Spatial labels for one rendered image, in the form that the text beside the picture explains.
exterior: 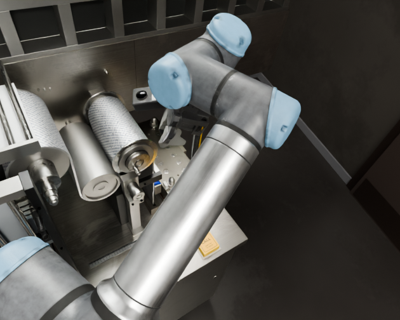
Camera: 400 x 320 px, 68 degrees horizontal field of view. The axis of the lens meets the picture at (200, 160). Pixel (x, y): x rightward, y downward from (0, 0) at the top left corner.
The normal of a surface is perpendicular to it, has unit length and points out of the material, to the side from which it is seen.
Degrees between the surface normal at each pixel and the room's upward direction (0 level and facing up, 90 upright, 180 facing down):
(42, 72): 90
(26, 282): 2
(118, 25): 90
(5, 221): 90
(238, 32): 20
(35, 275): 15
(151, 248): 32
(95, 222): 0
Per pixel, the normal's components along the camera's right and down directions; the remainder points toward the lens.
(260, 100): -0.15, -0.33
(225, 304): 0.11, -0.65
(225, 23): 0.39, -0.46
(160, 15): 0.54, 0.67
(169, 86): -0.57, 0.56
